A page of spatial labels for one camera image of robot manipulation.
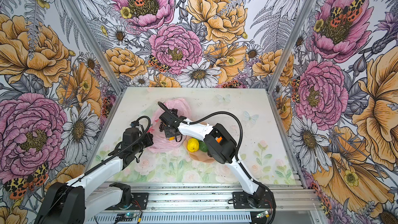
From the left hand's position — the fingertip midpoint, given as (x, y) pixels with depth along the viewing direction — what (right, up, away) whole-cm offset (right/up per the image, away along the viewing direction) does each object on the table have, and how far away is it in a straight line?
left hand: (153, 139), depth 89 cm
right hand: (+10, +1, +6) cm, 12 cm away
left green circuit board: (-7, -31, -17) cm, 37 cm away
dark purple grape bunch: (+2, +5, +10) cm, 12 cm away
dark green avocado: (+28, -3, -2) cm, 28 cm away
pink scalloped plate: (+26, -9, -2) cm, 27 cm away
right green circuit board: (+55, -30, -17) cm, 65 cm away
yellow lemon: (+23, -2, -5) cm, 24 cm away
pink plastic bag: (+15, +19, +7) cm, 25 cm away
